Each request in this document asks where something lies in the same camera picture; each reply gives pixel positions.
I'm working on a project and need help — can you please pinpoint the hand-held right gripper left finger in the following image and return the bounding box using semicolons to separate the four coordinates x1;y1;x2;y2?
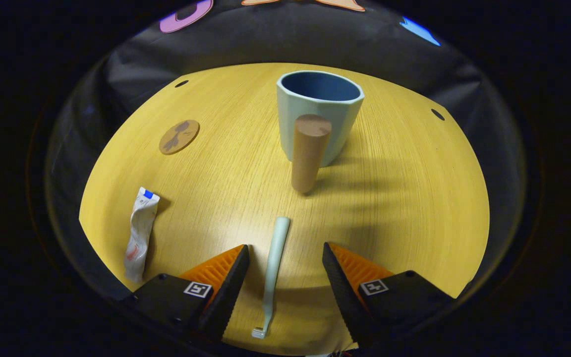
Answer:
122;244;250;343

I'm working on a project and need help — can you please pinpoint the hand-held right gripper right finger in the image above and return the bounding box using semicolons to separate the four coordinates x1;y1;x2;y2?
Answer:
322;242;455;348

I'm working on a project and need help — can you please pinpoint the pale green toothbrush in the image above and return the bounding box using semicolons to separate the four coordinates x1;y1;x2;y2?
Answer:
251;216;291;340

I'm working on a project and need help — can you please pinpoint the white toothpaste tube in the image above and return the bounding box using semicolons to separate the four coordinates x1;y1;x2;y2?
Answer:
123;187;160;284

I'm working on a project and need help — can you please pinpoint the blue cup with wooden handle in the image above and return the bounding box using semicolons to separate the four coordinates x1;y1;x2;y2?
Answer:
276;70;365;194

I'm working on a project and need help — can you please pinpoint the round cork coaster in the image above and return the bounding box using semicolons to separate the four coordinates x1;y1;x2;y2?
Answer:
159;119;201;156

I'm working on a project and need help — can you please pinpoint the wooden desktop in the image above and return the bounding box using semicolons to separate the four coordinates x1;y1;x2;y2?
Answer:
78;62;490;357

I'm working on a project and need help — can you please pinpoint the black backdrop cloth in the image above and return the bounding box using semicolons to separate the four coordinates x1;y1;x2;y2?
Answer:
43;0;529;298

